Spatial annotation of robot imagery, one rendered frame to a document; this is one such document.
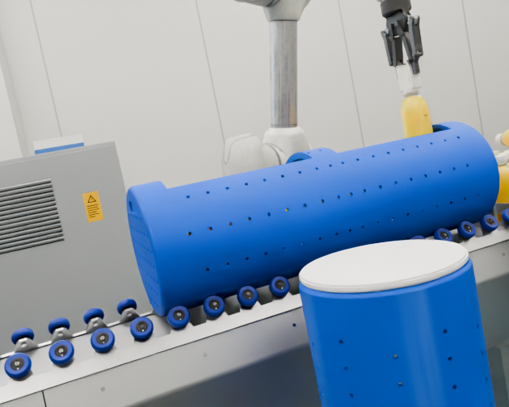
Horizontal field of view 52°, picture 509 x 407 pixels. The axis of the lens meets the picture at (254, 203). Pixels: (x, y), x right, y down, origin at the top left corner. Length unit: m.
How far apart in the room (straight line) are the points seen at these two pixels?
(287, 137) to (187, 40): 2.34
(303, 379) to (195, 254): 0.38
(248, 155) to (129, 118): 2.28
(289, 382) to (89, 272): 1.72
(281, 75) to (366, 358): 1.30
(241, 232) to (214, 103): 3.07
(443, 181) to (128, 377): 0.82
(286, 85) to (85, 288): 1.46
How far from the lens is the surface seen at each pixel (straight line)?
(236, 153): 1.81
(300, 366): 1.18
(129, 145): 3.98
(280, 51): 1.94
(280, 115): 1.94
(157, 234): 1.02
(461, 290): 0.84
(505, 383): 1.61
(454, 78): 4.97
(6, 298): 2.81
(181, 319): 1.07
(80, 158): 2.71
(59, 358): 1.05
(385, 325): 0.79
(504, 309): 1.53
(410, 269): 0.83
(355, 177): 1.19
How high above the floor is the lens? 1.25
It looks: 5 degrees down
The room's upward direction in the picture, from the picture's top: 11 degrees counter-clockwise
